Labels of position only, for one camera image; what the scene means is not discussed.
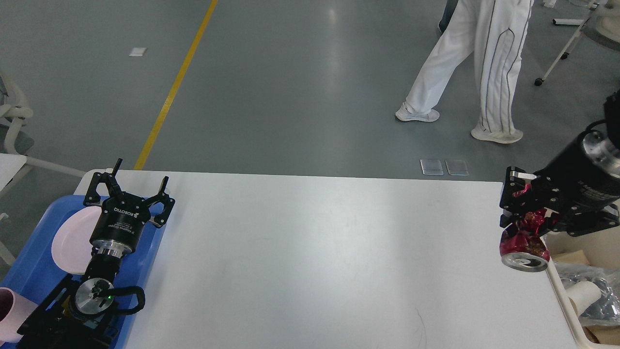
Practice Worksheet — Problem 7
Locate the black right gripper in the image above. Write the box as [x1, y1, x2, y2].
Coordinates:
[499, 131, 620, 237]

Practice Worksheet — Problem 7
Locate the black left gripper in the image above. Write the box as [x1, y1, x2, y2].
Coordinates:
[83, 158, 175, 256]

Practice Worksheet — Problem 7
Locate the red crushed can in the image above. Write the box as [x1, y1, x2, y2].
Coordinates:
[499, 211, 551, 272]

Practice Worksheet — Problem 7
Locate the pink plate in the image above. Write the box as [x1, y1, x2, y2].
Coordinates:
[51, 206, 102, 275]

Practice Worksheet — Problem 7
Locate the white paper cup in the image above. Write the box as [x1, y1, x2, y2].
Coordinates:
[565, 281, 602, 316]

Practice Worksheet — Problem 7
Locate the aluminium foil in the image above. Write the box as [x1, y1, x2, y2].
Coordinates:
[555, 262, 620, 327]

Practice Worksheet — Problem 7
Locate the brown paper bag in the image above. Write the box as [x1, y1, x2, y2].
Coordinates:
[553, 250, 619, 346]

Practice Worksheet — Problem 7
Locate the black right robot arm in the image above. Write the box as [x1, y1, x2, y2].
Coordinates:
[499, 93, 620, 237]

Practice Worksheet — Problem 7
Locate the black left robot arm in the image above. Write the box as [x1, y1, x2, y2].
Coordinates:
[16, 159, 175, 349]

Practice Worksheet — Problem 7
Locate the white waste bin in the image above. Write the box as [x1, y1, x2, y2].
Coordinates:
[543, 227, 620, 349]

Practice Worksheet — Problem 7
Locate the white side table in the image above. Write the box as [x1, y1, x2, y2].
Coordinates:
[0, 153, 27, 266]

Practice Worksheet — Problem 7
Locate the white office chair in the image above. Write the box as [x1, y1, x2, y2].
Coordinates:
[0, 70, 88, 177]

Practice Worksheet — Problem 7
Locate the pink ribbed cup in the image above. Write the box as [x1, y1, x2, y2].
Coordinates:
[0, 287, 38, 345]

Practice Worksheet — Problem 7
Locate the person in white trousers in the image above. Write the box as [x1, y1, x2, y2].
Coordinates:
[395, 0, 534, 145]

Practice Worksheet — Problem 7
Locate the white wheeled stand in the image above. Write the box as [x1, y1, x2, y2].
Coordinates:
[533, 0, 620, 87]

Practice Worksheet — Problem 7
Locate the person in jeans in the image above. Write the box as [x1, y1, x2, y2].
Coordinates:
[438, 0, 459, 34]

